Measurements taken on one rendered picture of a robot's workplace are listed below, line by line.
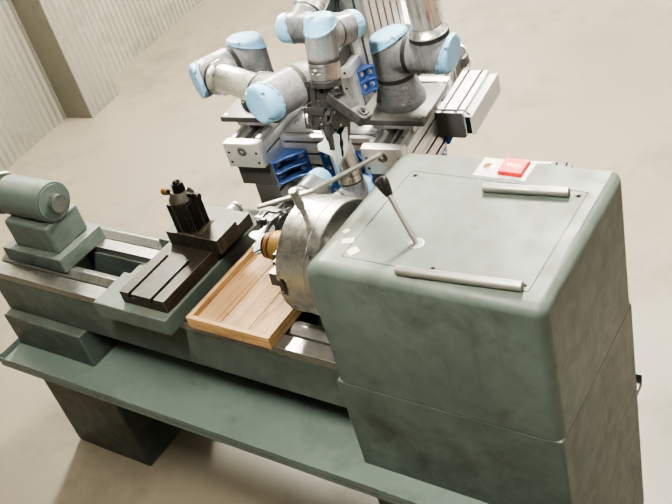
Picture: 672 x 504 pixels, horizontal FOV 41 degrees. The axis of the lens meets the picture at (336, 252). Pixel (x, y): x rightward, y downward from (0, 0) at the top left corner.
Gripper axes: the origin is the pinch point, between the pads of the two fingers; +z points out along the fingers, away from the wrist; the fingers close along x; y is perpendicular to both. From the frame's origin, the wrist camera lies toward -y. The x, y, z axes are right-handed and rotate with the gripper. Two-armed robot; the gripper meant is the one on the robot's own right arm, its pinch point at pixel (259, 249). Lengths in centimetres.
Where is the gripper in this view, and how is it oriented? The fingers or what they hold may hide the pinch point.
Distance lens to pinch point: 246.7
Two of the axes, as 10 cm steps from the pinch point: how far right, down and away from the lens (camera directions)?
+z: -5.3, 6.1, -5.9
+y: -8.1, -1.7, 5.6
